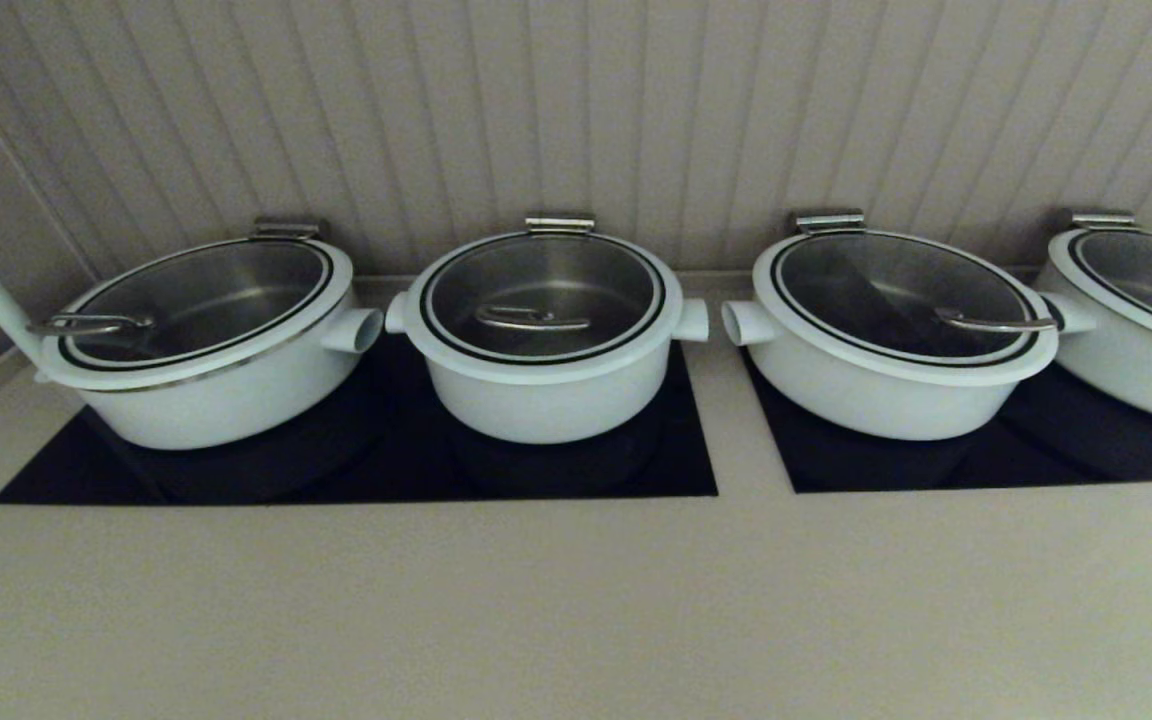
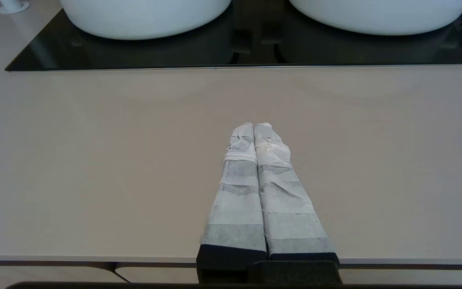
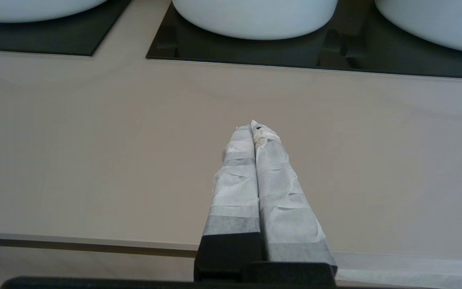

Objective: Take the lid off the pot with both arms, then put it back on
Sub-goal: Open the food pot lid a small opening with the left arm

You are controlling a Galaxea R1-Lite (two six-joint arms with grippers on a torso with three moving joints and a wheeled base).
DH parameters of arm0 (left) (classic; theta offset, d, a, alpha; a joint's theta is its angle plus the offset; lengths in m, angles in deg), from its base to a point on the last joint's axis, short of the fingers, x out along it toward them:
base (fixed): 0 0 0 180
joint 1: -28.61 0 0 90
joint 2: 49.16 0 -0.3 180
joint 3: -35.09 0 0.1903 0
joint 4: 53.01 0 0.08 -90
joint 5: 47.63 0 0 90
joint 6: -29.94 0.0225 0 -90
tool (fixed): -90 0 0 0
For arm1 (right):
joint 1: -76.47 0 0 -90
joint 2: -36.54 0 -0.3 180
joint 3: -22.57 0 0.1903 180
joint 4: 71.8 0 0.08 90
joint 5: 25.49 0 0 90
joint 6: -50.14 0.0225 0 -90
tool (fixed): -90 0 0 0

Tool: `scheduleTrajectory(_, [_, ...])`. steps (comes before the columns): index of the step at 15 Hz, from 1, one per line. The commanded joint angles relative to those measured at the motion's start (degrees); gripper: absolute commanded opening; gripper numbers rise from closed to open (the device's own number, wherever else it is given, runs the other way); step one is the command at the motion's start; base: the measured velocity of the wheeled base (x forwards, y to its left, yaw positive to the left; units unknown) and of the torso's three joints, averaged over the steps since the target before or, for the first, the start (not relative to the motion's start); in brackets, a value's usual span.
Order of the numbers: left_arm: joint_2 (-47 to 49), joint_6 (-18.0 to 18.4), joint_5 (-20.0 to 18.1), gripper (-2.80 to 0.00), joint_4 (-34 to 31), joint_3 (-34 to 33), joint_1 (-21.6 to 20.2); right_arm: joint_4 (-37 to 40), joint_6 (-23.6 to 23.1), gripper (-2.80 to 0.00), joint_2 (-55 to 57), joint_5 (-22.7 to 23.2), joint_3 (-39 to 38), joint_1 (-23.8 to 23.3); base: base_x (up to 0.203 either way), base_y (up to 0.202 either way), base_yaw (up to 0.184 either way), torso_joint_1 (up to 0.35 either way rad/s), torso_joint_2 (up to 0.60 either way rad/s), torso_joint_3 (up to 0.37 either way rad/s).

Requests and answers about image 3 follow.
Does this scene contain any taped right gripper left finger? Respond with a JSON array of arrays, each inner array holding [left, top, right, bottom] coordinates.
[[194, 125, 264, 282]]

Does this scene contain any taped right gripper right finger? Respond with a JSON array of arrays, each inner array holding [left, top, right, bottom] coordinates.
[[251, 120, 338, 277]]

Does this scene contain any white round cooking pot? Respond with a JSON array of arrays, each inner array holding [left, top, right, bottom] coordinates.
[[172, 0, 339, 41], [375, 0, 462, 56], [0, 0, 108, 23]]

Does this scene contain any black glass induction cooktop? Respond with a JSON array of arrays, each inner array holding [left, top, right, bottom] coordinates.
[[146, 0, 462, 80], [0, 0, 132, 57]]

